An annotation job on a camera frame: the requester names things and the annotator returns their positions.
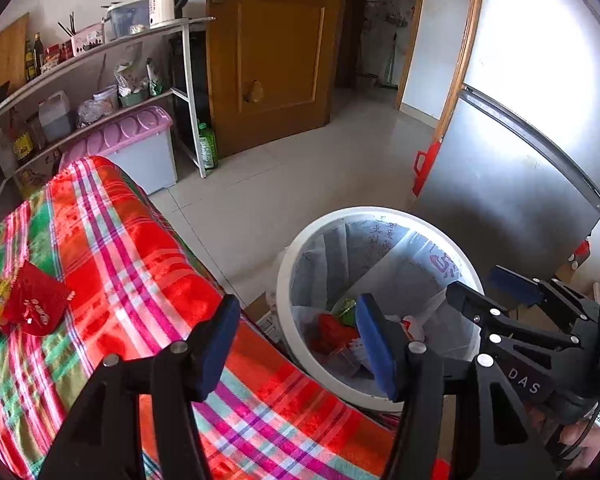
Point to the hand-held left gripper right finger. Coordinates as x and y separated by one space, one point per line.
375 350

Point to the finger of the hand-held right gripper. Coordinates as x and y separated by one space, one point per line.
515 285
485 315

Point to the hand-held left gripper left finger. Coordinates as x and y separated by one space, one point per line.
215 355

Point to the red plastic bag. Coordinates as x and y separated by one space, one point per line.
332 332

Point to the white round trash bin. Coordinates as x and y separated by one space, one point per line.
300 280

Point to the person's right hand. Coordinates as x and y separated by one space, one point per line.
577 440

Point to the white crumpled wrapper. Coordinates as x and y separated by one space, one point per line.
405 326

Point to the small cardboard box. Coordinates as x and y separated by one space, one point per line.
265 317

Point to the plaid red green tablecloth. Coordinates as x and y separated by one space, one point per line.
130 260

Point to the grey refrigerator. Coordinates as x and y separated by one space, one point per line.
520 110

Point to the red foil wrapper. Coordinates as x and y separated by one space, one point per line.
37 300

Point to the green plastic bottle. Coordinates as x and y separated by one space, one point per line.
208 147

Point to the purple lidded storage box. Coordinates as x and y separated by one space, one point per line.
140 150

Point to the crumpled clear plastic bag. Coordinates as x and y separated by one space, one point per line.
89 112

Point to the white round container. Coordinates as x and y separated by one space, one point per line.
106 99

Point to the white plastic jug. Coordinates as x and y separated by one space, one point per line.
55 117

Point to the soy sauce bottle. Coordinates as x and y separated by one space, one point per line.
22 140

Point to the food packet bags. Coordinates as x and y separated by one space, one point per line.
130 72

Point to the wooden door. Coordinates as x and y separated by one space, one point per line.
280 50

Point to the grey metal shelf rack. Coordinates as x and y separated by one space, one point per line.
105 50

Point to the red lidded jar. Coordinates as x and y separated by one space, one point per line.
66 50
51 55

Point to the pink chopstick holder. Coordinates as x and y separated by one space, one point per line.
87 40

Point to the clear storage container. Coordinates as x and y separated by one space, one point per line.
127 20

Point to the yellow oil bottle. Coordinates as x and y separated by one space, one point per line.
29 62

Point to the dark sauce bottle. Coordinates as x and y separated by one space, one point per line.
39 55

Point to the dark chopsticks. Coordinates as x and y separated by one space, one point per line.
69 25

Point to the wooden cutting board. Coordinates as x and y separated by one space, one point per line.
7 55

